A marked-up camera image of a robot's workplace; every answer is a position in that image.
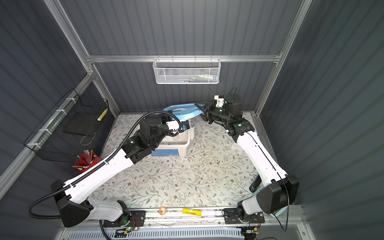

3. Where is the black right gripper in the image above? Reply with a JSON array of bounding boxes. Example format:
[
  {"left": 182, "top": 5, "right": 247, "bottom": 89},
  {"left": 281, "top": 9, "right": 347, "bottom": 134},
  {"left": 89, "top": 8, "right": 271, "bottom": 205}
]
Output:
[{"left": 194, "top": 100, "right": 230, "bottom": 126}]

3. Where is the blue plastic bin lid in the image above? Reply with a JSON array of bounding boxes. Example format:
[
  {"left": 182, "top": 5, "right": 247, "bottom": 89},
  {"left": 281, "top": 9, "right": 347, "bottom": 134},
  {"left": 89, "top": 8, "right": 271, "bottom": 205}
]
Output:
[{"left": 164, "top": 103, "right": 203, "bottom": 121}]

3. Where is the white plastic storage bin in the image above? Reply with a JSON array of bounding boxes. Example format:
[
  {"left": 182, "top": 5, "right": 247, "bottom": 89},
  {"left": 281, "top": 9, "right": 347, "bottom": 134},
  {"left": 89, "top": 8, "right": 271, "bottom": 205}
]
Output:
[{"left": 151, "top": 119, "right": 195, "bottom": 158}]

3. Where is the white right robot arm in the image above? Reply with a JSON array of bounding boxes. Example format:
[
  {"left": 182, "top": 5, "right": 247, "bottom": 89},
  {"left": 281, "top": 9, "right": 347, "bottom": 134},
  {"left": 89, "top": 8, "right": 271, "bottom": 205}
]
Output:
[{"left": 195, "top": 94, "right": 299, "bottom": 222}]

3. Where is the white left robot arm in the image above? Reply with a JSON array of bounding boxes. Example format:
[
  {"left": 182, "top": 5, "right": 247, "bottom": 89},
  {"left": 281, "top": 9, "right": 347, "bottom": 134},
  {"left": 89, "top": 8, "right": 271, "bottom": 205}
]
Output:
[{"left": 26, "top": 111, "right": 190, "bottom": 228}]

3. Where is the red pencil cup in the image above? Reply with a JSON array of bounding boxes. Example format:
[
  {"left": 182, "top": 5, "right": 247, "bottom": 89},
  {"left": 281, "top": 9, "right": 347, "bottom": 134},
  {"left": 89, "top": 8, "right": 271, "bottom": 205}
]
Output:
[{"left": 73, "top": 150, "right": 101, "bottom": 173}]

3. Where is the orange rubber band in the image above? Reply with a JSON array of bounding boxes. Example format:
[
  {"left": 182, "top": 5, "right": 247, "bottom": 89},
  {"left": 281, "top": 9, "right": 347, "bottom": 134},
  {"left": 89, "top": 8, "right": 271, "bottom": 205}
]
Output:
[{"left": 159, "top": 207, "right": 167, "bottom": 216}]

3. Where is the yellow label tag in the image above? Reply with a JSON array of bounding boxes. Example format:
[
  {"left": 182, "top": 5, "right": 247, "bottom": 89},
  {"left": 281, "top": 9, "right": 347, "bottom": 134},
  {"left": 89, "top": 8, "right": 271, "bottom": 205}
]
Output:
[{"left": 182, "top": 208, "right": 202, "bottom": 217}]

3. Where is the black stapler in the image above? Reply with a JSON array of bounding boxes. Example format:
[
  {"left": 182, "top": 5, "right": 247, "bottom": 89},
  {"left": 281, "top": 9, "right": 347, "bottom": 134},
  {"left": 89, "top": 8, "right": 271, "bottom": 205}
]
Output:
[{"left": 249, "top": 175, "right": 262, "bottom": 193}]

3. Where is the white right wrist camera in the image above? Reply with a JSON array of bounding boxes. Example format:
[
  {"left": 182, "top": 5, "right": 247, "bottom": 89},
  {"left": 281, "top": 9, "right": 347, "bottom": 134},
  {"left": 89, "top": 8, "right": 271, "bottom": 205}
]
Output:
[{"left": 214, "top": 95, "right": 225, "bottom": 109}]

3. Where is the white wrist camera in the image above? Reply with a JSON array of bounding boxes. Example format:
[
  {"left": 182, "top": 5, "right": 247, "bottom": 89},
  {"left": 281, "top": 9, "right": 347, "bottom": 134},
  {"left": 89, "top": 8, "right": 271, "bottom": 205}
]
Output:
[
  {"left": 214, "top": 95, "right": 225, "bottom": 109},
  {"left": 166, "top": 120, "right": 190, "bottom": 137}
]

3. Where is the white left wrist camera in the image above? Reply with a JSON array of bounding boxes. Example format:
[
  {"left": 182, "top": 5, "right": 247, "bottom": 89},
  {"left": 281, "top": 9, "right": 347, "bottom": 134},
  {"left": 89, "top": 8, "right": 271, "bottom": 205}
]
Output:
[{"left": 166, "top": 120, "right": 190, "bottom": 137}]

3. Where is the white wire wall basket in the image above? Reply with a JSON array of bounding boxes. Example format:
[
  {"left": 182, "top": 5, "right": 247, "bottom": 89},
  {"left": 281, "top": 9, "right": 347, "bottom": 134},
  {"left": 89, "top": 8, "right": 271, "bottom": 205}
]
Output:
[{"left": 153, "top": 59, "right": 222, "bottom": 85}]

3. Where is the black wire wall basket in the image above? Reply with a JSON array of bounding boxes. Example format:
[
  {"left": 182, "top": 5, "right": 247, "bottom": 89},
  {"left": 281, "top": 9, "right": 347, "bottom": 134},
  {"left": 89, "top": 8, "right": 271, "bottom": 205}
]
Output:
[{"left": 24, "top": 89, "right": 114, "bottom": 163}]

